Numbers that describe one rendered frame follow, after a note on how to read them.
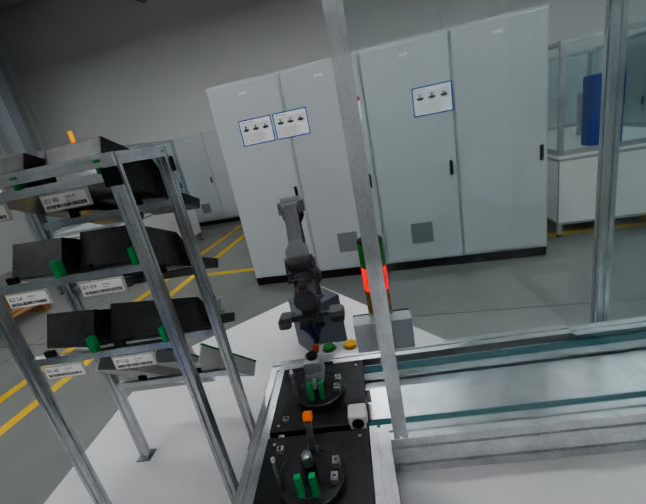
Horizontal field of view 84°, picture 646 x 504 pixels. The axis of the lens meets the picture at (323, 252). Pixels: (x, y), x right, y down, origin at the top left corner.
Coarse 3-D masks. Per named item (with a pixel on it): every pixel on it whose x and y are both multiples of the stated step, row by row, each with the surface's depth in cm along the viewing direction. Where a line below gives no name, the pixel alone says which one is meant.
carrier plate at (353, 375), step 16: (336, 368) 105; (352, 368) 104; (288, 384) 103; (352, 384) 97; (288, 400) 96; (352, 400) 92; (320, 416) 89; (336, 416) 88; (272, 432) 87; (288, 432) 86; (304, 432) 86; (320, 432) 86
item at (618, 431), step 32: (384, 384) 103; (384, 416) 92; (576, 416) 76; (608, 416) 75; (640, 416) 74; (416, 448) 80; (448, 448) 79; (480, 448) 79; (512, 448) 79; (544, 448) 78; (576, 448) 78; (608, 448) 77; (640, 448) 77
